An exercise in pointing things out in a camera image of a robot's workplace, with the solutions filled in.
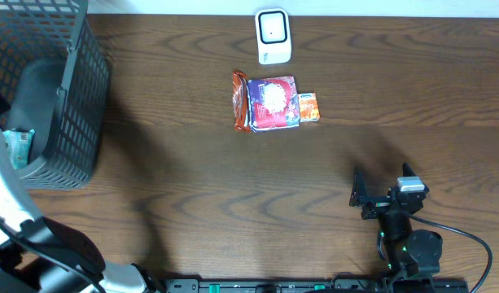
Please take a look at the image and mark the orange tissue pack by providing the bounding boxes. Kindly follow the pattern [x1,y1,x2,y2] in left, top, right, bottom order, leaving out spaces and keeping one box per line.
[299,93,321,123]

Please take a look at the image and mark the pink purple snack bag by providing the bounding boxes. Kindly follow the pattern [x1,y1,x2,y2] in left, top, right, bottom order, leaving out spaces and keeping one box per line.
[247,76,300,133]

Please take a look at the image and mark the red brown snack packet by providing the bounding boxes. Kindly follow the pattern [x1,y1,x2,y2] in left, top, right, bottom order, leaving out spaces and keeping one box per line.
[232,71,252,132]

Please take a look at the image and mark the teal green snack packet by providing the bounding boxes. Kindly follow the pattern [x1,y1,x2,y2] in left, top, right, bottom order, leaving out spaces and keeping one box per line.
[3,129,35,169]

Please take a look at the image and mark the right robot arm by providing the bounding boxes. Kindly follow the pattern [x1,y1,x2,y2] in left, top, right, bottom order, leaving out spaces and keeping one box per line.
[349,163,443,292]

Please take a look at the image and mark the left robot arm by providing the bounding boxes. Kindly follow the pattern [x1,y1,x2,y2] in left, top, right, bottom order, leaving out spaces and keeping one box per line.
[0,94,167,292]

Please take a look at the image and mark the white barcode scanner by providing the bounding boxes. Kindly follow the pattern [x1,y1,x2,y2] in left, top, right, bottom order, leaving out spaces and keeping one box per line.
[255,8,292,65]

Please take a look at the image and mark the grey plastic mesh basket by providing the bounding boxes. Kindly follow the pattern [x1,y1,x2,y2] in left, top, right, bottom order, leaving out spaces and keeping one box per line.
[0,0,110,190]

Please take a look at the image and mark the black right camera cable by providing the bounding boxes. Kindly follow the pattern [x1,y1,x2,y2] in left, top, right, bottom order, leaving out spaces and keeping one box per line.
[403,209,494,293]

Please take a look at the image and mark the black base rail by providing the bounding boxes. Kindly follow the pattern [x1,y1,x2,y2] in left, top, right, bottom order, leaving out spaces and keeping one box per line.
[163,275,469,293]

